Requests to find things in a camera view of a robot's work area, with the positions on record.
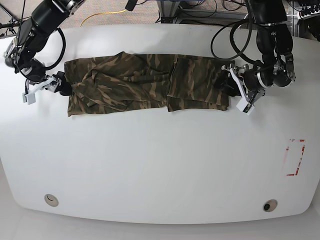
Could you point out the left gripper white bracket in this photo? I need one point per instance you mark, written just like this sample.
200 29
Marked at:
240 81

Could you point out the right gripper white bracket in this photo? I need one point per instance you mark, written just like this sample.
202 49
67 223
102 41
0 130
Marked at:
50 83

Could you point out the camouflage T-shirt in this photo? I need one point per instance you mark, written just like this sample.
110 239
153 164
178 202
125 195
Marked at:
127 82

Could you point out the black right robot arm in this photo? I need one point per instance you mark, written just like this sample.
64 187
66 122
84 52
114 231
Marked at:
32 37

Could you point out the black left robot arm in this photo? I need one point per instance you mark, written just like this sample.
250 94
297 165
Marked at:
275 43

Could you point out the black tripod stand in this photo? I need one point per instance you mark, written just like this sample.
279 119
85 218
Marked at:
12 12

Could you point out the red tape rectangle marking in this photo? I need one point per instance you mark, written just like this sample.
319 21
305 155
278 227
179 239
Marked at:
293 157

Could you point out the left table grommet hole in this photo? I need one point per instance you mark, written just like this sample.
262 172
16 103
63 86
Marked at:
51 200

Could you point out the table grommet hole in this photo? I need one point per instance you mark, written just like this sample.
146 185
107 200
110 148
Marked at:
270 205
51 200

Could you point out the right table grommet hole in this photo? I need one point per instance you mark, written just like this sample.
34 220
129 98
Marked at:
270 205

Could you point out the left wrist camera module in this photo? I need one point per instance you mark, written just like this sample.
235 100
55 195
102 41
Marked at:
244 106

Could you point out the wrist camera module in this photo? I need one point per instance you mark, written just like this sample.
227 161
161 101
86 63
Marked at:
244 106
29 98

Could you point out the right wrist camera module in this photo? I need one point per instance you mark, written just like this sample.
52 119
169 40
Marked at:
29 98

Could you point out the aluminium frame post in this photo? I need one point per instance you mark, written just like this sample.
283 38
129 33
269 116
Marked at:
167 10

